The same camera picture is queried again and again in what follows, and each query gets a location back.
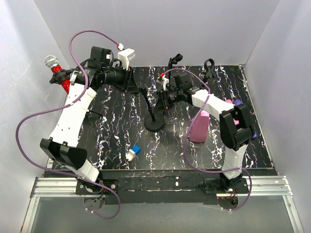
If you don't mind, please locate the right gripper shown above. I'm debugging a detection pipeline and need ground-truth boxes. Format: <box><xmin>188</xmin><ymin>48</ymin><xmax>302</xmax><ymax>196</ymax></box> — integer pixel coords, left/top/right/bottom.
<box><xmin>152</xmin><ymin>88</ymin><xmax>182</xmax><ymax>114</ymax></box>

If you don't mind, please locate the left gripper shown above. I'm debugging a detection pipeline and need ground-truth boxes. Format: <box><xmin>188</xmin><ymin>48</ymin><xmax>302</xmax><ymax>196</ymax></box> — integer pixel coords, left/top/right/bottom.
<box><xmin>103</xmin><ymin>63</ymin><xmax>139</xmax><ymax>93</ymax></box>

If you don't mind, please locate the purple mic round-base stand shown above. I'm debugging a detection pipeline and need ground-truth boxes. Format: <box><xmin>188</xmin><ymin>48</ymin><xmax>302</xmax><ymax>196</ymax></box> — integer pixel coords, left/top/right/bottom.
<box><xmin>140</xmin><ymin>88</ymin><xmax>165</xmax><ymax>133</ymax></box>

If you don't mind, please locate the black tripod mic stand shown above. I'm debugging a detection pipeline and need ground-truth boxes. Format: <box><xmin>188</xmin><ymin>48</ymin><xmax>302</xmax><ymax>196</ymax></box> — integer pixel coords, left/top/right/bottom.
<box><xmin>166</xmin><ymin>53</ymin><xmax>183</xmax><ymax>91</ymax></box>

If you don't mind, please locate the black round-base mic stand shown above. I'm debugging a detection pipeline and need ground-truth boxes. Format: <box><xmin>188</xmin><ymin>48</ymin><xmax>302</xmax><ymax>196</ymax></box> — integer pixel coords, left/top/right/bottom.
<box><xmin>204</xmin><ymin>58</ymin><xmax>217</xmax><ymax>79</ymax></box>

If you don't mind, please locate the pink microphone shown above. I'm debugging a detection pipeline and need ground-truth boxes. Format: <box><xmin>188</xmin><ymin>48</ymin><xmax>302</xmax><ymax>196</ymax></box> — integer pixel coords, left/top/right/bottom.
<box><xmin>225</xmin><ymin>100</ymin><xmax>239</xmax><ymax>125</ymax></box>

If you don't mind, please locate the purple microphone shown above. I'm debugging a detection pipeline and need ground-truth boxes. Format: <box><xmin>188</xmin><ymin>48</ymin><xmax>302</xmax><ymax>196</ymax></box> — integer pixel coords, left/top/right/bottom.
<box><xmin>233</xmin><ymin>100</ymin><xmax>258</xmax><ymax>139</ymax></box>

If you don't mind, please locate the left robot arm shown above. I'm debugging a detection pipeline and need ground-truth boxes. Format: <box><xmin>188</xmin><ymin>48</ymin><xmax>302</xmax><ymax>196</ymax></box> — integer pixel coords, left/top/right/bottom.
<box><xmin>40</xmin><ymin>46</ymin><xmax>140</xmax><ymax>194</ymax></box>

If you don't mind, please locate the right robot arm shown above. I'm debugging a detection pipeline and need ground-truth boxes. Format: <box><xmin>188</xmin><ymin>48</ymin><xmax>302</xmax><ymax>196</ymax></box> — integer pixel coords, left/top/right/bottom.
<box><xmin>154</xmin><ymin>73</ymin><xmax>256</xmax><ymax>193</ymax></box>

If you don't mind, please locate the red glitter microphone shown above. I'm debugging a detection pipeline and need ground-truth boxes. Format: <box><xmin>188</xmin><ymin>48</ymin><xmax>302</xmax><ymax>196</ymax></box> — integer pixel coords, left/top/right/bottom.
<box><xmin>44</xmin><ymin>55</ymin><xmax>72</xmax><ymax>94</ymax></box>

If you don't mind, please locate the pink wedge-shaped case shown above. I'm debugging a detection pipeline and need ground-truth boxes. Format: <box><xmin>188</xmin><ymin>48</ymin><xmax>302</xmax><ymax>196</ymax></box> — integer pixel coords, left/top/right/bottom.
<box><xmin>189</xmin><ymin>110</ymin><xmax>209</xmax><ymax>143</ymax></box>

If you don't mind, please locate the blue and white block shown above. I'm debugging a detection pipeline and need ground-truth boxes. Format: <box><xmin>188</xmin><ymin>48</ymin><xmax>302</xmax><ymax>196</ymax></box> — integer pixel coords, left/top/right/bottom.
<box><xmin>125</xmin><ymin>145</ymin><xmax>140</xmax><ymax>162</ymax></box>

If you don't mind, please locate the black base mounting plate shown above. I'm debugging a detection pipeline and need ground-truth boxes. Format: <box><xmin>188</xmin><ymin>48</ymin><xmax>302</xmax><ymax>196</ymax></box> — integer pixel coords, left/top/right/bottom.
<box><xmin>75</xmin><ymin>169</ymin><xmax>250</xmax><ymax>206</ymax></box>

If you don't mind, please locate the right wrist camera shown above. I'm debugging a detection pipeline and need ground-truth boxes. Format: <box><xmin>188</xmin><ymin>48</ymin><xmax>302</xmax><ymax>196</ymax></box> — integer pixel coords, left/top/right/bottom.
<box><xmin>156</xmin><ymin>73</ymin><xmax>170</xmax><ymax>91</ymax></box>

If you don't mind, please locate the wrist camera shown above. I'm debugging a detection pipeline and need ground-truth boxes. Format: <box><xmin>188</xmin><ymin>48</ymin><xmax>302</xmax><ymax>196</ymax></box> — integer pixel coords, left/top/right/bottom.
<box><xmin>156</xmin><ymin>73</ymin><xmax>170</xmax><ymax>91</ymax></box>
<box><xmin>117</xmin><ymin>43</ymin><xmax>136</xmax><ymax>70</ymax></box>

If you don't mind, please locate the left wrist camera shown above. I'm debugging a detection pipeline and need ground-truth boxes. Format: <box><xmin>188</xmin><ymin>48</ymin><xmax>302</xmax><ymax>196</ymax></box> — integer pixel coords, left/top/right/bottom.
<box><xmin>117</xmin><ymin>43</ymin><xmax>136</xmax><ymax>70</ymax></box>

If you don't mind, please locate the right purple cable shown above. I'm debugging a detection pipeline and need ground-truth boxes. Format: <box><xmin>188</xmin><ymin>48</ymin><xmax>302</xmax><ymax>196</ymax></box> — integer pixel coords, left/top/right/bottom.
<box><xmin>162</xmin><ymin>67</ymin><xmax>253</xmax><ymax>212</ymax></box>

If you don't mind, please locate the purple cable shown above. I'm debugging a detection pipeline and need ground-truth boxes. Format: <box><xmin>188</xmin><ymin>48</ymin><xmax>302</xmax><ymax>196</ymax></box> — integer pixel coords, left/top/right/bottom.
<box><xmin>162</xmin><ymin>67</ymin><xmax>253</xmax><ymax>212</ymax></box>
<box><xmin>15</xmin><ymin>30</ymin><xmax>124</xmax><ymax>220</ymax></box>

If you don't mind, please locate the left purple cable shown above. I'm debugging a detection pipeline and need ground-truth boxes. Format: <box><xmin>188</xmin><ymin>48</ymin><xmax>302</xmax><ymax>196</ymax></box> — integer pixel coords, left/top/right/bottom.
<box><xmin>15</xmin><ymin>30</ymin><xmax>124</xmax><ymax>220</ymax></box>

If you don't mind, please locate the aluminium frame rail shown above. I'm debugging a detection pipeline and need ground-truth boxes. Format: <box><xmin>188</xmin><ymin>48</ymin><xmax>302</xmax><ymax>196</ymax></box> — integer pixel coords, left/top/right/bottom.
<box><xmin>20</xmin><ymin>65</ymin><xmax>304</xmax><ymax>233</ymax></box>

